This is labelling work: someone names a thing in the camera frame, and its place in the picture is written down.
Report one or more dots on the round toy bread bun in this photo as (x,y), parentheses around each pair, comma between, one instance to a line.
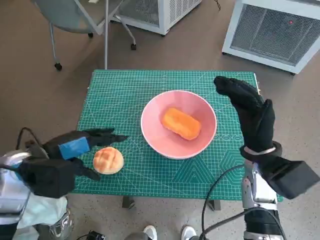
(108,160)

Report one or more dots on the long orange toy bread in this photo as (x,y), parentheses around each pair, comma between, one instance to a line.
(181,122)

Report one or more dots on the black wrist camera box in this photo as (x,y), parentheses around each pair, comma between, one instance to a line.
(292,177)
(47,177)

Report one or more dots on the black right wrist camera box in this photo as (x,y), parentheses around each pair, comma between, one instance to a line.
(292,177)

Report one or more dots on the white mesh cabinet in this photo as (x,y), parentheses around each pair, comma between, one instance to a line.
(175,12)
(272,37)

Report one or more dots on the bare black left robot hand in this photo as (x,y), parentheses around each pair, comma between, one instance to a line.
(72,147)

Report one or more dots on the person's white shoe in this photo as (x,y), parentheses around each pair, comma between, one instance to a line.
(188,232)
(150,232)

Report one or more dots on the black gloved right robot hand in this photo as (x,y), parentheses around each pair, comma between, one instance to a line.
(257,122)

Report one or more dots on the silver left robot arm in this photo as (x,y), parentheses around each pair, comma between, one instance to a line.
(10,200)

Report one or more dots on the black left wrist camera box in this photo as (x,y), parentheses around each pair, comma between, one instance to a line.
(47,177)

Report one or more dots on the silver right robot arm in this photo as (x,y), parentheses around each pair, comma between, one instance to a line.
(252,185)

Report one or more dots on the green cutting mat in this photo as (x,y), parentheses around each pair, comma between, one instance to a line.
(155,175)

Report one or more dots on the pink bowl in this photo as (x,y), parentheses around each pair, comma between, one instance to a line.
(155,130)

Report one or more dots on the white metal pole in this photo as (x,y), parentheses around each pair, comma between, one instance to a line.
(106,37)

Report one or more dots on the light blue cloth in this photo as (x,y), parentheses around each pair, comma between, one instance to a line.
(42,210)

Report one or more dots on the grey office chair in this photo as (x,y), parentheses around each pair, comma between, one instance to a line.
(72,15)

